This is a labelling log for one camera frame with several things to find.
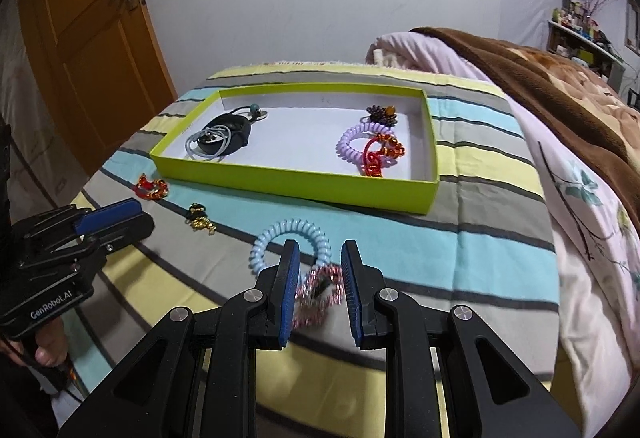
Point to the brown amber hair accessory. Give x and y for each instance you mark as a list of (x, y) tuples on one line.
[(380, 113)]

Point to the pale thin hair elastics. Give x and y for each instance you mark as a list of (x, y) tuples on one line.
[(227, 137)]

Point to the brown plush blanket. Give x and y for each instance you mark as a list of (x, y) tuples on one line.
[(550, 82)]

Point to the barred window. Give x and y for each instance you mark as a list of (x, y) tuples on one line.
[(631, 22)]

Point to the cluttered white shelf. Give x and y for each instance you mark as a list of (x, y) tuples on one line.
[(580, 37)]

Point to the lime green shallow box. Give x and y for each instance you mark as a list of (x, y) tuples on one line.
[(300, 190)]

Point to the striped bed sheet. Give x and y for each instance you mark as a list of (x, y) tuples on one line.
[(450, 243)]

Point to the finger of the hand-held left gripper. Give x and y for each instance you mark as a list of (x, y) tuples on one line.
[(112, 215), (132, 230)]

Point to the black and gold charm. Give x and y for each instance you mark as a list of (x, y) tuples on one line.
[(197, 218)]

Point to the person's left hand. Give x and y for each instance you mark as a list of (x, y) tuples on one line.
[(50, 348)]

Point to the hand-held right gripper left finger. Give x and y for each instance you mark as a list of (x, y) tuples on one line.
[(290, 298)]

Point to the pale floral quilt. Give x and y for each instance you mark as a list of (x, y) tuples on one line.
[(590, 228)]

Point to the pink beaded hair clip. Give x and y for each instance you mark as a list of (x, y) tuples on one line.
[(320, 293)]

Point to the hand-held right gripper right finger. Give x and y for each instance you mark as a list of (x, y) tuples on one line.
[(350, 298)]

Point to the orange wooden door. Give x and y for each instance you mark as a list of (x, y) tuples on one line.
[(100, 57)]

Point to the red orange beaded ornament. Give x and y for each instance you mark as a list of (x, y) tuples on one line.
[(372, 162)]

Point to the black wristband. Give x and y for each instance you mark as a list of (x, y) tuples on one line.
[(240, 125)]

